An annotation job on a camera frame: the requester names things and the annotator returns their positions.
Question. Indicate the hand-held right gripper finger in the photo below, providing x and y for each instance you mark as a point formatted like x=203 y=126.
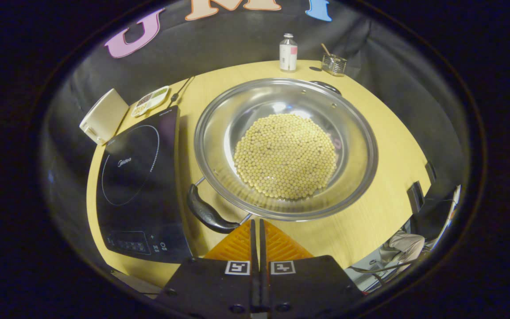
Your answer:
x=253 y=266
x=263 y=266

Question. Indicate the black induction cooktop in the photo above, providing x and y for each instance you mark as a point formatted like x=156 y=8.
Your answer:
x=140 y=186

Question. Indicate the pile of yellow soybeans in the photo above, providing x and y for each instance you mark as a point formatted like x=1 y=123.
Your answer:
x=286 y=155

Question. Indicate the white divided dish of beans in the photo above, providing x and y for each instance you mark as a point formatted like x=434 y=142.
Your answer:
x=151 y=101

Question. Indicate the clear bottle with white label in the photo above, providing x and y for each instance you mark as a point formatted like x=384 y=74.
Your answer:
x=288 y=55

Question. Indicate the white toaster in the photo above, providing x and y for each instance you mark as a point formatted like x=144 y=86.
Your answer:
x=104 y=115

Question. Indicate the wooden stick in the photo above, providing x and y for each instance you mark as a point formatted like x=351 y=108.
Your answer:
x=326 y=49

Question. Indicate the black table edge bracket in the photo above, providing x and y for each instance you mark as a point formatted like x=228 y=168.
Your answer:
x=430 y=173
x=415 y=197

